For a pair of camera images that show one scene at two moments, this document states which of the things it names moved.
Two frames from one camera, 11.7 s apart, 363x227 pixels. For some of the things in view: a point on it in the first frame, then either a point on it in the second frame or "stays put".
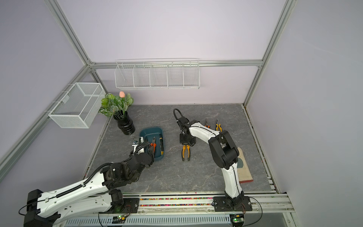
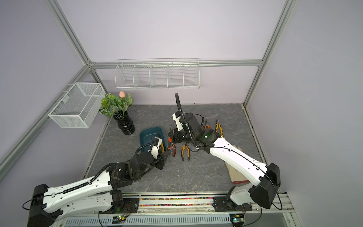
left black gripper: x=152 y=160 -> x=161 y=160
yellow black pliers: x=217 y=125 stays put
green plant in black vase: x=116 y=106 stays put
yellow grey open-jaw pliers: x=183 y=152 stays put
